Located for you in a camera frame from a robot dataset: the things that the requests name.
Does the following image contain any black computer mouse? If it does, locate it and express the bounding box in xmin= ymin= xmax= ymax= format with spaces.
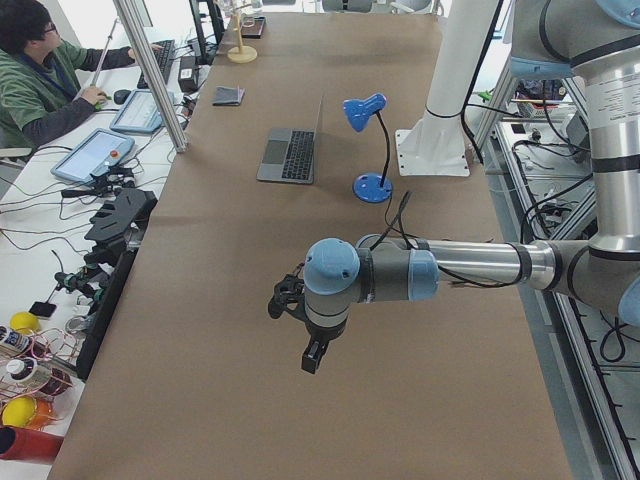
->
xmin=112 ymin=89 xmax=131 ymax=105

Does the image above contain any wooden stand with round base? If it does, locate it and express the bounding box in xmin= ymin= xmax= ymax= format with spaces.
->
xmin=227 ymin=1 xmax=258 ymax=64

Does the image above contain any blue teach pendant near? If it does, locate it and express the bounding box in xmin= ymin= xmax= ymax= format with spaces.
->
xmin=50 ymin=129 xmax=134 ymax=183

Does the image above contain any red cylinder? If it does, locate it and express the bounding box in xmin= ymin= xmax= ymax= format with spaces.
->
xmin=1 ymin=426 xmax=64 ymax=465

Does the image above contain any person in green shirt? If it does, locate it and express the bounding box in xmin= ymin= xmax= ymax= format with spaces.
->
xmin=1 ymin=1 xmax=136 ymax=150

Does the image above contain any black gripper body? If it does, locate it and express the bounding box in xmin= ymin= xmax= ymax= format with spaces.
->
xmin=304 ymin=321 xmax=346 ymax=356

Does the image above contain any blue teach pendant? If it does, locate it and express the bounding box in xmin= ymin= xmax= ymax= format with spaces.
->
xmin=110 ymin=89 xmax=163 ymax=135
xmin=50 ymin=129 xmax=134 ymax=183

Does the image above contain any aluminium frame post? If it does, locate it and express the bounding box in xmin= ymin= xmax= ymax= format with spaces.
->
xmin=113 ymin=0 xmax=188 ymax=153

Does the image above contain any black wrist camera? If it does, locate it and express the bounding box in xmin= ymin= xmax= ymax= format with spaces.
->
xmin=267 ymin=274 xmax=307 ymax=321

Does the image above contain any small black box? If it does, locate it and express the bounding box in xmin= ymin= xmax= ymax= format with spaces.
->
xmin=178 ymin=55 xmax=199 ymax=93

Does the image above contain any black plastic rack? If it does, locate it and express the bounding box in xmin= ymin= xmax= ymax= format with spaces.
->
xmin=76 ymin=188 xmax=158 ymax=382

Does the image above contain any yellow ball upper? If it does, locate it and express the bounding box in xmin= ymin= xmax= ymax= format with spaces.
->
xmin=9 ymin=311 xmax=41 ymax=334

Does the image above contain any black lamp power cable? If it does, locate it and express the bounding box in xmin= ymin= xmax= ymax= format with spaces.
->
xmin=383 ymin=189 xmax=413 ymax=240

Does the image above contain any yellow ball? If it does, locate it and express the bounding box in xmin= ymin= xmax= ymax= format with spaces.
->
xmin=9 ymin=311 xmax=41 ymax=334
xmin=1 ymin=396 xmax=37 ymax=428

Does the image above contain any grey laptop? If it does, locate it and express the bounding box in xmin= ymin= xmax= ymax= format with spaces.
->
xmin=256 ymin=96 xmax=324 ymax=185

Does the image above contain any blue teach pendant far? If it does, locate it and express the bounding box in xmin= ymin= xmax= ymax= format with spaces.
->
xmin=110 ymin=89 xmax=163 ymax=135

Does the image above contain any white camera stand pillar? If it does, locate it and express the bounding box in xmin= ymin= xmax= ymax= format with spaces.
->
xmin=396 ymin=0 xmax=503 ymax=177

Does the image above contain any black keyboard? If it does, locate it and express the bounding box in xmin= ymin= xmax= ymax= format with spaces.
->
xmin=152 ymin=40 xmax=175 ymax=84

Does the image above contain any blue desk lamp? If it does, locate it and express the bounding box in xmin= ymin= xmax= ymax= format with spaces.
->
xmin=342 ymin=93 xmax=393 ymax=204

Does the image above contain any yellow ball lower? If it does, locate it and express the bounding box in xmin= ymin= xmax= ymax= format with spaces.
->
xmin=1 ymin=396 xmax=37 ymax=428

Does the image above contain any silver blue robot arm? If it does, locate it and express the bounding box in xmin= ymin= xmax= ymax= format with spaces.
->
xmin=296 ymin=1 xmax=639 ymax=373

